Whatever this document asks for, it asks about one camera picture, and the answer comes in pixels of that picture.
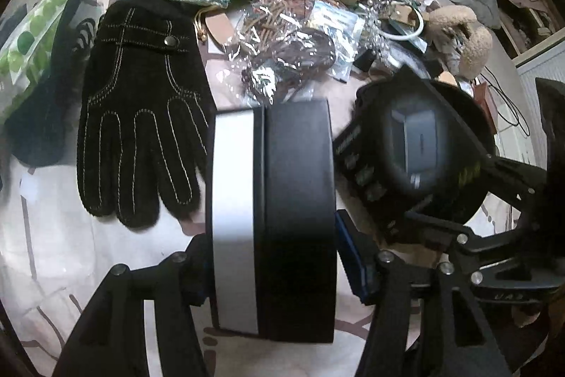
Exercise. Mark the small brown box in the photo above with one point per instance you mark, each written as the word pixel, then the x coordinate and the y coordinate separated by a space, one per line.
pixel 485 105

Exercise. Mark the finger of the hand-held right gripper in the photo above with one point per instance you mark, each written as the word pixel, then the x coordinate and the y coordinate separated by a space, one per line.
pixel 499 249
pixel 516 178

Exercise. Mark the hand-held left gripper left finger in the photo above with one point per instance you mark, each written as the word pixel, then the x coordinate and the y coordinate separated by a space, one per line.
pixel 194 271

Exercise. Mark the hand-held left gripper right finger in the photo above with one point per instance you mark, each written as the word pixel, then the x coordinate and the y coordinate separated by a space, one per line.
pixel 353 257

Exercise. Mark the black stitched glove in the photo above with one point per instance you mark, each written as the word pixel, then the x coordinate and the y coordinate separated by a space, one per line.
pixel 141 94

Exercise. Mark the green dotted wet wipes pack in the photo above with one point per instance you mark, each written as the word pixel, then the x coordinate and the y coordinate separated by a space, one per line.
pixel 26 37

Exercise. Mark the black box with grey band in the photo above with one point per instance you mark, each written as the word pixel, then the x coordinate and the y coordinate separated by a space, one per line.
pixel 291 218

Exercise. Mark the clear bag of brown sticks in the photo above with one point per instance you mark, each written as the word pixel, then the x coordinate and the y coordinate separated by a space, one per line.
pixel 273 32

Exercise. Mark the beige wooden shoehorn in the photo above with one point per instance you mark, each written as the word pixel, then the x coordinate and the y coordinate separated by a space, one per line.
pixel 219 28

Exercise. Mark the beige plush toy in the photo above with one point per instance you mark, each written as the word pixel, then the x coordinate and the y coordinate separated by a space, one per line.
pixel 463 41

